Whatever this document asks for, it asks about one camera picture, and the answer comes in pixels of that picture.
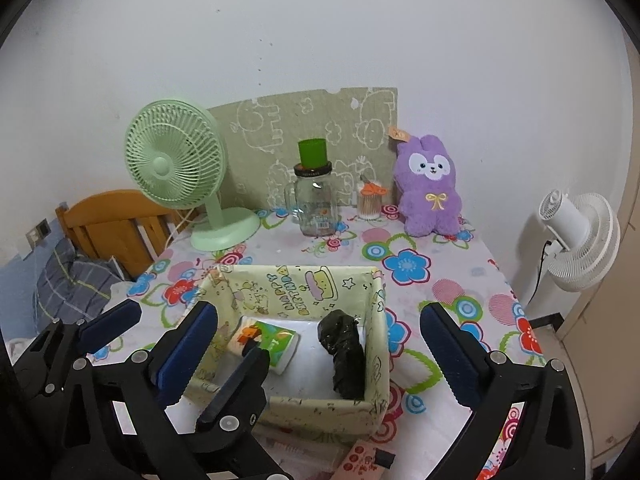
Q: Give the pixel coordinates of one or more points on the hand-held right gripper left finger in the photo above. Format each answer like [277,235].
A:
[187,350]

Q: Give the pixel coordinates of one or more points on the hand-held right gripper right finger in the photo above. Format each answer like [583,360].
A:
[450,355]

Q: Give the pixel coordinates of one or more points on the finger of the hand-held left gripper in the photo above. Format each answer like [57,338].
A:
[112,321]
[240,390]

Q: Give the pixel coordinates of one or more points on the yellow printed fabric box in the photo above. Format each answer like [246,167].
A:
[320,412]

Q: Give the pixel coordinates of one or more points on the grey plaid pillow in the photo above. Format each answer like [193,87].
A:
[75,280]

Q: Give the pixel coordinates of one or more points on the wooden chair back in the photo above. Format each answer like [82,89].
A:
[110,225]

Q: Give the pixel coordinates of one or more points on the black rolled cloth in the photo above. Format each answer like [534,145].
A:
[345,355]

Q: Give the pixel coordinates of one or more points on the pink printed packet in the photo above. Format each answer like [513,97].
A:
[357,465]

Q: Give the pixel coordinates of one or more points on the beige wooden door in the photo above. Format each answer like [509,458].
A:
[600,320]

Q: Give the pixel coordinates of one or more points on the purple plush bunny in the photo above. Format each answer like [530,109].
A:
[430,195]

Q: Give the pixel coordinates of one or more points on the green desk fan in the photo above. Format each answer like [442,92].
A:
[165,165]

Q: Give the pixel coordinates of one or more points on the cotton swab jar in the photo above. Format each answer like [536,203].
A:
[371,205]

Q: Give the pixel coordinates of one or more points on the white standing fan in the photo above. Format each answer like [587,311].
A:
[585,240]

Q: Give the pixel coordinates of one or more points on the glass jar mug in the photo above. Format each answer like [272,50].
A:
[315,205]

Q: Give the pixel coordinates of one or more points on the green plastic cup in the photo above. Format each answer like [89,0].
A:
[313,152]

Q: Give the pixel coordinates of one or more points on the green printed cardboard sheet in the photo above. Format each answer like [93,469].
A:
[270,120]

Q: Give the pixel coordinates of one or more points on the wall switch plate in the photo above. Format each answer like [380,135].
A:
[37,231]

